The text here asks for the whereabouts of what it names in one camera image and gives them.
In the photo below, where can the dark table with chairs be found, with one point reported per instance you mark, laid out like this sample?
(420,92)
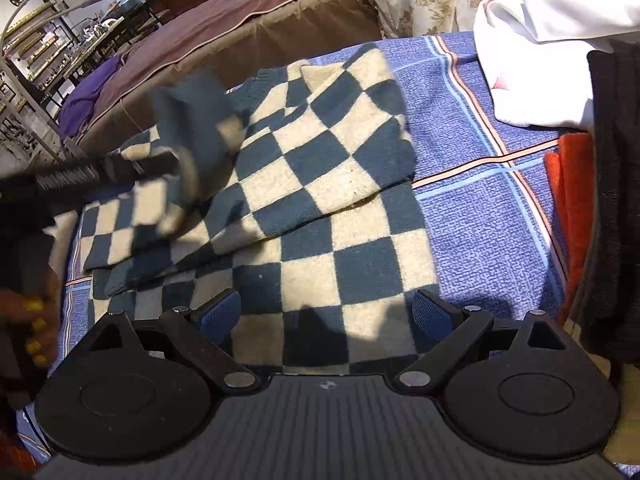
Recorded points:
(115,30)

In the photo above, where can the white metal rack frame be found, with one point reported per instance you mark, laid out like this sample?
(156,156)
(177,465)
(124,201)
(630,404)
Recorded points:
(30,90)

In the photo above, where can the purple cloth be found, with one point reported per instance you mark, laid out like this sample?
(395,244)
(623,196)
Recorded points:
(87,95)

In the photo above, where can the brown covered bed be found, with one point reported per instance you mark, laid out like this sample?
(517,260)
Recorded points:
(230,25)

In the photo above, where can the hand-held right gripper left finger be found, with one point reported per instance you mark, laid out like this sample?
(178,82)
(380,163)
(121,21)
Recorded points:
(220,316)

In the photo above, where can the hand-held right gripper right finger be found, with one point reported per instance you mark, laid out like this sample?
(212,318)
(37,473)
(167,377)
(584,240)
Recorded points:
(434,317)

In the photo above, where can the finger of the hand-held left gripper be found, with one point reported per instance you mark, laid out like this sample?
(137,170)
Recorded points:
(142,166)

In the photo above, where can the folded cream sweater black trim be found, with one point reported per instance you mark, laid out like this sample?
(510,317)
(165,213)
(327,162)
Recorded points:
(59,240)

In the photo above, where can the orange red cloth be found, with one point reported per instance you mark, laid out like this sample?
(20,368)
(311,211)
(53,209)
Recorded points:
(572,200)

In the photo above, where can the green cream checkered sweater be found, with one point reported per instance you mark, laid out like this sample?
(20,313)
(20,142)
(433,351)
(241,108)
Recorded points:
(300,200)

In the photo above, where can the person's left hand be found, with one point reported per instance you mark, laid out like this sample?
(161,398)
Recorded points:
(37,327)

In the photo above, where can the display shelves with goods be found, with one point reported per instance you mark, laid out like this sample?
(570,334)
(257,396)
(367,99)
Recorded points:
(35,50)

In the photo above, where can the black knit cloth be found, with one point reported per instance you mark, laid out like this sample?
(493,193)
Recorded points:
(612,200)

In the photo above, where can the white cloth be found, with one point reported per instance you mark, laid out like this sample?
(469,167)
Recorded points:
(545,45)

